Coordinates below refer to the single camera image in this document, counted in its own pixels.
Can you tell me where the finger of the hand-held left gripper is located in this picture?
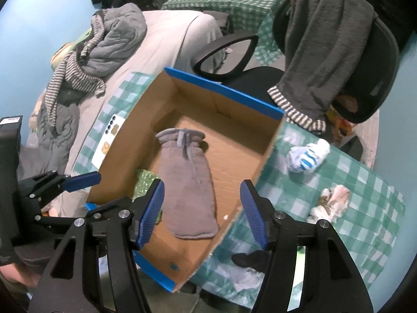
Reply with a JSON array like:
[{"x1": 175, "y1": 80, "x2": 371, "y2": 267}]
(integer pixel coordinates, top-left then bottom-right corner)
[
  {"x1": 34, "y1": 209, "x2": 85, "y2": 232},
  {"x1": 20, "y1": 170, "x2": 101, "y2": 203}
]

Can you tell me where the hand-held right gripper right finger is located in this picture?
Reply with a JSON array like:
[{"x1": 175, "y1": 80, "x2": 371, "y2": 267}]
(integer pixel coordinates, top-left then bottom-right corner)
[{"x1": 240, "y1": 179, "x2": 373, "y2": 313}]

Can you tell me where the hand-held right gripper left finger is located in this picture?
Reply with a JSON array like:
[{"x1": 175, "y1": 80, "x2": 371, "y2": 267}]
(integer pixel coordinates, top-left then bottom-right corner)
[{"x1": 29, "y1": 179, "x2": 165, "y2": 313}]

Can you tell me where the black sock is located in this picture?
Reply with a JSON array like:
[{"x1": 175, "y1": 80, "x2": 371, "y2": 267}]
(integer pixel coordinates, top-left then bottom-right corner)
[{"x1": 231, "y1": 250, "x2": 271, "y2": 273}]

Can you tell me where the cardboard box with blue rim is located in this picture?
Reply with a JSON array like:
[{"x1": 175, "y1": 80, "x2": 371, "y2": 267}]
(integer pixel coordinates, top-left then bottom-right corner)
[{"x1": 86, "y1": 67, "x2": 285, "y2": 292}]

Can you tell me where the person's left forearm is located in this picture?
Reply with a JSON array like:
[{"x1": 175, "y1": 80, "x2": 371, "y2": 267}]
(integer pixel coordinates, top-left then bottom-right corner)
[{"x1": 0, "y1": 262, "x2": 36, "y2": 289}]

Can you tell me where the green glitter pouch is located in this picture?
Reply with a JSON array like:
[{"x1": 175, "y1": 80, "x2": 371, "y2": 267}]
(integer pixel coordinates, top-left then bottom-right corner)
[{"x1": 132, "y1": 168, "x2": 163, "y2": 225}]

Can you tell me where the brown rolled sock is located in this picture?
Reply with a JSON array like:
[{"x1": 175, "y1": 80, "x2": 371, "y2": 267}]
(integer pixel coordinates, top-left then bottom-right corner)
[{"x1": 155, "y1": 128, "x2": 219, "y2": 240}]

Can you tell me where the white smartphone with gold stickers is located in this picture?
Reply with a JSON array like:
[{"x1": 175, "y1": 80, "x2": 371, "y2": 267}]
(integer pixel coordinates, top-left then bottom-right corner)
[{"x1": 92, "y1": 114, "x2": 126, "y2": 167}]

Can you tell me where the white crumpled cloth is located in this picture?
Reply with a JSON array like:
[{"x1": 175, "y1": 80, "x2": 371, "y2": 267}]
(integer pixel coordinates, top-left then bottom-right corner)
[{"x1": 233, "y1": 266, "x2": 266, "y2": 292}]

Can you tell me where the blue striped white sock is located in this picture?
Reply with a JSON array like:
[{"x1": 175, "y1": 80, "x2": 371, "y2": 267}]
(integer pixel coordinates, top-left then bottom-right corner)
[{"x1": 287, "y1": 139, "x2": 331, "y2": 174}]

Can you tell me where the crumpled clear plastic bag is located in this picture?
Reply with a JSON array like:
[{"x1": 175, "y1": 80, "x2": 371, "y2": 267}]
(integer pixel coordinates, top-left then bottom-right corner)
[{"x1": 308, "y1": 184, "x2": 352, "y2": 225}]

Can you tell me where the green checked tablecloth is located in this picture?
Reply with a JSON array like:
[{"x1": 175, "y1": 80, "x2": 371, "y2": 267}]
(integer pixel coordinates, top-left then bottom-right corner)
[{"x1": 73, "y1": 70, "x2": 406, "y2": 300}]

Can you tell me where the grey striped garment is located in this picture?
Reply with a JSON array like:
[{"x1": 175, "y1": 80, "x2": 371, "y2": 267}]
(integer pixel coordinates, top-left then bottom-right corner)
[{"x1": 44, "y1": 15, "x2": 106, "y2": 128}]

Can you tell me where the pale green pillow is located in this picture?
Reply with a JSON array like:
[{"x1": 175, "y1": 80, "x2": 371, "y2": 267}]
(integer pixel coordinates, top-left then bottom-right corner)
[{"x1": 50, "y1": 28, "x2": 95, "y2": 69}]

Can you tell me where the orange object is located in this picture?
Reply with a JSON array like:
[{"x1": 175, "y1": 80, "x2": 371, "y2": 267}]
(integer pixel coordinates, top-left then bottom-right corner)
[{"x1": 326, "y1": 104, "x2": 355, "y2": 144}]

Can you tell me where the grey jacket on bed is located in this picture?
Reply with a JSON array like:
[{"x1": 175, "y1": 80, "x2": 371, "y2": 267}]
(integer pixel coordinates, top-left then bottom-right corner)
[{"x1": 16, "y1": 3, "x2": 147, "y2": 177}]

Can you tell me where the bed with beige sheet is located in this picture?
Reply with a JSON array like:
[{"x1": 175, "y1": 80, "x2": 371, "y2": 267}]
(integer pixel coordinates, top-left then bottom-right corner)
[{"x1": 26, "y1": 10, "x2": 225, "y2": 216}]

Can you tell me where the black mesh office chair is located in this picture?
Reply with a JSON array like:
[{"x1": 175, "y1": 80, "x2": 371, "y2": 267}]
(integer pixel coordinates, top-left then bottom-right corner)
[{"x1": 191, "y1": 0, "x2": 401, "y2": 162}]

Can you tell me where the grey towel with striped hem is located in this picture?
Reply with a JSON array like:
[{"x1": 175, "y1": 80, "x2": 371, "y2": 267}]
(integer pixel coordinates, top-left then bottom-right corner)
[{"x1": 267, "y1": 0, "x2": 378, "y2": 133}]

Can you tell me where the dark grey pillow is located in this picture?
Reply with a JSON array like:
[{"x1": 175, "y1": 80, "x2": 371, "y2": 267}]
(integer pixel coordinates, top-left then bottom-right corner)
[{"x1": 202, "y1": 10, "x2": 230, "y2": 28}]

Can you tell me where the black hanging garment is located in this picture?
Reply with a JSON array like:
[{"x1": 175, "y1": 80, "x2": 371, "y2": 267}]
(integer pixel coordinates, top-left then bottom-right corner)
[{"x1": 345, "y1": 0, "x2": 414, "y2": 49}]

